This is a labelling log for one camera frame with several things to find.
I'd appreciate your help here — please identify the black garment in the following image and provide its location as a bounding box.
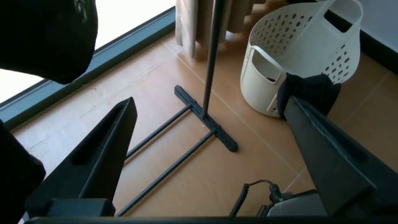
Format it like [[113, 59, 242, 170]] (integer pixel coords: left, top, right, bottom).
[[276, 72, 342, 121], [0, 0, 100, 224]]

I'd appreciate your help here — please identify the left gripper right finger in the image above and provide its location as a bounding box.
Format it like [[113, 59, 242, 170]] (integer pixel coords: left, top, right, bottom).
[[284, 95, 398, 217]]

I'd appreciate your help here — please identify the white laundry basket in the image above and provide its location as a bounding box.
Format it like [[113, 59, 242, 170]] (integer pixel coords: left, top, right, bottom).
[[239, 0, 365, 119]]

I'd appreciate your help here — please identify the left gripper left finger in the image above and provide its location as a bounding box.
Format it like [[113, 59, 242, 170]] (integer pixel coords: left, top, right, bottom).
[[25, 96, 139, 219]]

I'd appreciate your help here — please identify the black power adapter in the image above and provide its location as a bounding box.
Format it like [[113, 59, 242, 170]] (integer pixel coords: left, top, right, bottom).
[[228, 179, 294, 218]]

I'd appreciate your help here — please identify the black clothes rack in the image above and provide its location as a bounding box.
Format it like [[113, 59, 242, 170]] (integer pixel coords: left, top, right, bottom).
[[116, 0, 239, 218]]

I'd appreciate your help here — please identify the brown curtain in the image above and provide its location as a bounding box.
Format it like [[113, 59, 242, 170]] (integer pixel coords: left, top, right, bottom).
[[174, 0, 269, 60]]

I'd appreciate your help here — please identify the window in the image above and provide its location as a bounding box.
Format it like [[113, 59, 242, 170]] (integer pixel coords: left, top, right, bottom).
[[0, 0, 177, 132]]

